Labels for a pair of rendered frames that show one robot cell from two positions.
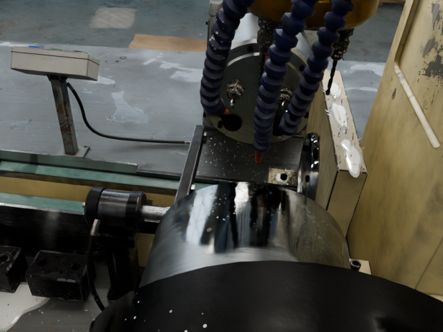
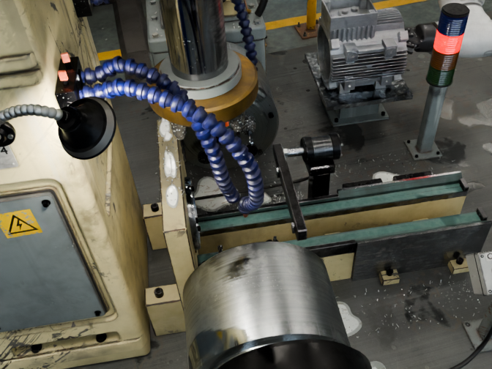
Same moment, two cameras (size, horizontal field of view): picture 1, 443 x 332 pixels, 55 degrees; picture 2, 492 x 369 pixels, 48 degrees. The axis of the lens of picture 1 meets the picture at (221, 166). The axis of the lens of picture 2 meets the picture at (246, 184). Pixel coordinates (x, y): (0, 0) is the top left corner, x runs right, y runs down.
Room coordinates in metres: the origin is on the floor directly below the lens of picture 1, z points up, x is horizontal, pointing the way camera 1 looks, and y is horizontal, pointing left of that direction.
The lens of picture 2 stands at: (1.32, -0.15, 1.83)
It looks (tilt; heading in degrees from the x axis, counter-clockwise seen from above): 46 degrees down; 172
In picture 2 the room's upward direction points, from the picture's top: 5 degrees counter-clockwise
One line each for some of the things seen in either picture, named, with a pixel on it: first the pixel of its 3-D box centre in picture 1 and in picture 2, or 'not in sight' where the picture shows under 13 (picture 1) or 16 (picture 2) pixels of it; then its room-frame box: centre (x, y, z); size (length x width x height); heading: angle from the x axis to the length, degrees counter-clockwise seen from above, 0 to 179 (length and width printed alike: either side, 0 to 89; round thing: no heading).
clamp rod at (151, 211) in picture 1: (149, 212); (298, 151); (0.46, 0.10, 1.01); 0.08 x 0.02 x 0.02; 87
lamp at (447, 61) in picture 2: not in sight; (444, 56); (0.32, 0.50, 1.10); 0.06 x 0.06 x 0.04
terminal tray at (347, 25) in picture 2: not in sight; (348, 18); (0.11, 0.33, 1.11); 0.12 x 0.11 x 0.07; 86
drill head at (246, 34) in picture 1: (260, 68); (270, 363); (0.94, -0.07, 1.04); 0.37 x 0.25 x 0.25; 177
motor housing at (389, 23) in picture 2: not in sight; (359, 48); (0.11, 0.37, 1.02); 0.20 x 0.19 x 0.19; 86
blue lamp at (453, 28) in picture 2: not in sight; (452, 21); (0.32, 0.50, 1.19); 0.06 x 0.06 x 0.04
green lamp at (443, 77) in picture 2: not in sight; (441, 72); (0.32, 0.50, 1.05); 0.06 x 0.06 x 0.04
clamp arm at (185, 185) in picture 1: (188, 171); (289, 188); (0.57, 0.05, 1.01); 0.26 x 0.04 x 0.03; 177
